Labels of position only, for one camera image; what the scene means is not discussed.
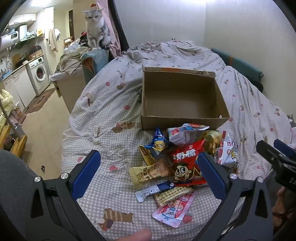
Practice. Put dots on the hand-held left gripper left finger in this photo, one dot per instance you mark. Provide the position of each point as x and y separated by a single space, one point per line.
86 173

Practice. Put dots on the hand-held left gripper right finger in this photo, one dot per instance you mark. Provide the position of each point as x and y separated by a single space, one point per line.
211 175

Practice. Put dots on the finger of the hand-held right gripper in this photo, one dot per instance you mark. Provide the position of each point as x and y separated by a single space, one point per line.
268 153
283 147

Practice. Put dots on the white popcorn packet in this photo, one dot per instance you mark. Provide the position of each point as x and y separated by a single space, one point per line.
227 153

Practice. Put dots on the red candy bag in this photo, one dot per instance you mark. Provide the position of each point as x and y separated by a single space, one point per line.
185 162

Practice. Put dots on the yellow green snack bag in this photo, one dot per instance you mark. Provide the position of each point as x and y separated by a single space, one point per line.
211 141

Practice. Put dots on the checkered wafer packet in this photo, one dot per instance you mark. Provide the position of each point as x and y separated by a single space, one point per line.
172 194

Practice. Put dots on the white bag red label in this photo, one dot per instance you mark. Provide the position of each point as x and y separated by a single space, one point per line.
182 134

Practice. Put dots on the pink bear pouch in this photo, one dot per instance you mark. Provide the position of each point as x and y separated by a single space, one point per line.
172 213

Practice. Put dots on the beige cartoon snack packet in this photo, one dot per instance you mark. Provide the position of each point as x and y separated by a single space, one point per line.
148 175

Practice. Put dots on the yellow striped snack packet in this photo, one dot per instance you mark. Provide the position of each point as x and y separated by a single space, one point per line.
145 155

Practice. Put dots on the blue triangular snack packet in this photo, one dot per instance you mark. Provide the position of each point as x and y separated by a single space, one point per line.
159 139

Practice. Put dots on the white blue stick packet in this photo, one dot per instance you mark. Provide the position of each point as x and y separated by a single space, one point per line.
150 191

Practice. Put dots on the brown cardboard box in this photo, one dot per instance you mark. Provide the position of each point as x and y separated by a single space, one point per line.
175 97

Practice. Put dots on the person's right hand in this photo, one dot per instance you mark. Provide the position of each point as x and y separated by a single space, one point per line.
284 204

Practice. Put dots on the person's left hand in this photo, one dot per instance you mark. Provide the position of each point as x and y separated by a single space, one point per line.
134 235

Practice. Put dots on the small dark floor item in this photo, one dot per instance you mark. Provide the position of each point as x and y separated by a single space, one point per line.
42 168

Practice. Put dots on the person's grey trouser leg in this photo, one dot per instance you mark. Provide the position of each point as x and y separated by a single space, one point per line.
16 185

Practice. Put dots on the printed checkered bedsheet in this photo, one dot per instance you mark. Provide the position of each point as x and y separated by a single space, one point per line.
111 104

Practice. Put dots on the wooden rack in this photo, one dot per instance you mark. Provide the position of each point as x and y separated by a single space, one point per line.
16 141

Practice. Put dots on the beige storage cabinet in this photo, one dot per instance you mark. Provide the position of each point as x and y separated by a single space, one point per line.
69 92

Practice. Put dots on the brown patterned rug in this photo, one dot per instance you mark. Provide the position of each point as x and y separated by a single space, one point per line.
40 99

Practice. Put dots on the teal pillow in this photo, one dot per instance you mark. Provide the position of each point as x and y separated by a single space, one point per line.
240 63

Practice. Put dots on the yellow quilt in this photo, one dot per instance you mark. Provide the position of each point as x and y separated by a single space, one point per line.
4 106

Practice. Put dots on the white washing machine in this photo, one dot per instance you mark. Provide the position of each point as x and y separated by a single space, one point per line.
39 74

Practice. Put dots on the white floor cabinet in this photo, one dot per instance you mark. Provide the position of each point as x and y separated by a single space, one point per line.
16 85

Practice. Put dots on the blue cloth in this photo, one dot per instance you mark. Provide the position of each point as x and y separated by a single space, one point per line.
97 60

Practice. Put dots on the pile of clothes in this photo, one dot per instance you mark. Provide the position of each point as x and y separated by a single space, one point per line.
71 58

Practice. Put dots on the hanging white towel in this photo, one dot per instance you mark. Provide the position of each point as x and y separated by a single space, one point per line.
53 39

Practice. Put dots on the pink curtain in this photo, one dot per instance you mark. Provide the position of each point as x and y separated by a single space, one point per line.
114 34

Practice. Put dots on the grey white cat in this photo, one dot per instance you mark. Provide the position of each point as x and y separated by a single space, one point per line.
94 30

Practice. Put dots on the white water heater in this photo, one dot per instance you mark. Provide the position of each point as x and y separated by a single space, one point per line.
13 34

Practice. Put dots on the white wall cabinet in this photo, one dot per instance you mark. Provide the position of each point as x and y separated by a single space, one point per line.
23 19

